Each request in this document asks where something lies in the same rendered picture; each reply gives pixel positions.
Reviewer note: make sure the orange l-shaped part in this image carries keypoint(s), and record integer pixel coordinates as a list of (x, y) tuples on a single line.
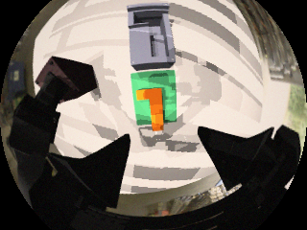
[(155, 96)]

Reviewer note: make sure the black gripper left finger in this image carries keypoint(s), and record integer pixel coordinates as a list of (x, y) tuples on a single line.
[(101, 172)]

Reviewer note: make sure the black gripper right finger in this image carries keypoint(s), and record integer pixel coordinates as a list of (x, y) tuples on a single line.
[(230, 153)]

